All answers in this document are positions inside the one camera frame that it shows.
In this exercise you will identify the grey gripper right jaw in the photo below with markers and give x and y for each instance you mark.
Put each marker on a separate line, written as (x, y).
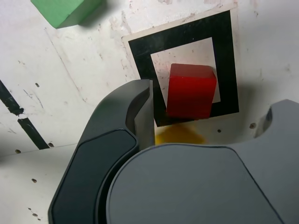
(198, 186)

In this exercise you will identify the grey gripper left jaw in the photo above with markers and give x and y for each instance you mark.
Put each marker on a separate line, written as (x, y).
(98, 163)

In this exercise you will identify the yellow cube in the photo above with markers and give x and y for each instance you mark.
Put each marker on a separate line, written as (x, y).
(180, 137)

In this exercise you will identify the red cube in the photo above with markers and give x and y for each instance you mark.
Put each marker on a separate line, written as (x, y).
(190, 93)

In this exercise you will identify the green cube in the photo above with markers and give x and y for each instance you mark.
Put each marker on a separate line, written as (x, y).
(63, 11)

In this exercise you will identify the black tape square outline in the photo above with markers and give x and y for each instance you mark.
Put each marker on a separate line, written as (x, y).
(144, 53)

